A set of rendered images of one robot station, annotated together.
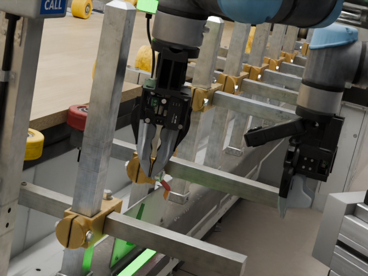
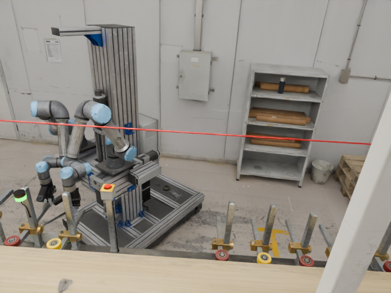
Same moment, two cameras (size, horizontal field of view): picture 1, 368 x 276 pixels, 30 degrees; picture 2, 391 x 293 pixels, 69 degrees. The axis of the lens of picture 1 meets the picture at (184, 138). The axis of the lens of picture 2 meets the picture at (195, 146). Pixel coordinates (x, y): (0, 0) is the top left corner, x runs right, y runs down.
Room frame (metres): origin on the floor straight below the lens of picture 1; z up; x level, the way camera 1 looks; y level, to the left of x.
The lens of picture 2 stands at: (0.64, 1.66, 2.23)
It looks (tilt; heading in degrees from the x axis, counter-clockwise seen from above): 27 degrees down; 254
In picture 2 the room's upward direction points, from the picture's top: 3 degrees clockwise
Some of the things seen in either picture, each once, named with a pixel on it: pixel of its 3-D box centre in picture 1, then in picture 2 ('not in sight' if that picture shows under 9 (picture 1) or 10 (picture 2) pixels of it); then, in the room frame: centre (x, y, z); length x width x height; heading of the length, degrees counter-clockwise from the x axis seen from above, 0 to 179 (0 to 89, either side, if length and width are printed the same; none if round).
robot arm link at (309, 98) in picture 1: (319, 98); (44, 179); (1.21, -0.22, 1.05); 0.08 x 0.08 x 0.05
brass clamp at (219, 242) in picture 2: not in sight; (222, 244); (0.07, 0.40, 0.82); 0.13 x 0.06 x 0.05; 164
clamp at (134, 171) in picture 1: (150, 162); (31, 229); (1.27, 0.05, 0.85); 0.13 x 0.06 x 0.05; 164
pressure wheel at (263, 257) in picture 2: not in sight; (263, 263); (-0.11, 0.62, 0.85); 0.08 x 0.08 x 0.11
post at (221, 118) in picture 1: (224, 104); not in sight; (1.72, -0.08, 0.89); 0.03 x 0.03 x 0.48; 74
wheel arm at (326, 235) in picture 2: not in sight; (332, 248); (-0.65, 0.57, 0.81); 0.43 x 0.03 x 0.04; 74
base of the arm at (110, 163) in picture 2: not in sight; (114, 158); (0.72, -0.37, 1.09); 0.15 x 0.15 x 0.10
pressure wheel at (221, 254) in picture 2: not in sight; (221, 260); (0.13, 0.55, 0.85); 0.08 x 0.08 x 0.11
